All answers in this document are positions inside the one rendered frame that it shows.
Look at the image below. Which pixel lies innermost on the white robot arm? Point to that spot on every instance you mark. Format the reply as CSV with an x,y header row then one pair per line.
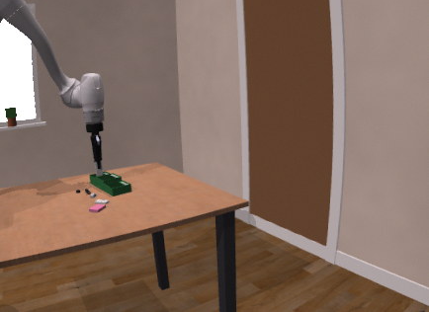
x,y
89,95

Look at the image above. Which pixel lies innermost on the green three-compartment bin rack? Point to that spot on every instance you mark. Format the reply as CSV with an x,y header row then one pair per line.
x,y
107,182

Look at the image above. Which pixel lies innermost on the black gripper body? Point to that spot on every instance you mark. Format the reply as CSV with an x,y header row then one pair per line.
x,y
94,128

